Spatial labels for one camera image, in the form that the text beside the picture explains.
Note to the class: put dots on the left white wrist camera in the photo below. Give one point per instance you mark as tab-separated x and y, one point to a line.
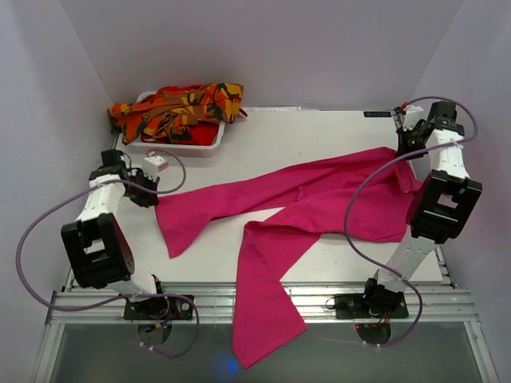
153	165

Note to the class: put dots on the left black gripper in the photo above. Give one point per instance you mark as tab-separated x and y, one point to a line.
149	200

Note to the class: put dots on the aluminium front rail frame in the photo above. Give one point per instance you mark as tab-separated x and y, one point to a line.
184	334

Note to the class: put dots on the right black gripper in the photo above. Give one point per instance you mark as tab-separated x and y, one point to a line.
402	137

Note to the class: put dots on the blue label sticker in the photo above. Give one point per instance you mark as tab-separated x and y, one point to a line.
377	114

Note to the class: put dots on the orange camouflage trousers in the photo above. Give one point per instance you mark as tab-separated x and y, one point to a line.
223	99

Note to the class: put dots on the white plastic basket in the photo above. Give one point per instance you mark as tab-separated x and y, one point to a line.
179	150

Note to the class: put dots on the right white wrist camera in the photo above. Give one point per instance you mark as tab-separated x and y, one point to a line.
407	116

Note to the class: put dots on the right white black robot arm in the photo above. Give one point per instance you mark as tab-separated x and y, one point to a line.
440	208

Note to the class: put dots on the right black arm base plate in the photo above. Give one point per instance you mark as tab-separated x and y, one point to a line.
355	306

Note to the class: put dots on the pink trousers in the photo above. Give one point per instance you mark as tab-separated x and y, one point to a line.
365	194

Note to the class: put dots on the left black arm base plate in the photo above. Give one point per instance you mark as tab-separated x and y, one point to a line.
159	309

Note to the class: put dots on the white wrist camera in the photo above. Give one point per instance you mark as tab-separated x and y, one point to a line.
407	116
153	165

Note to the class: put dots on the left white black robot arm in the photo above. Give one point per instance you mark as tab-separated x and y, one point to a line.
98	251

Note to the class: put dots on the red garment in basket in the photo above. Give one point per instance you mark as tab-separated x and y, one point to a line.
180	123

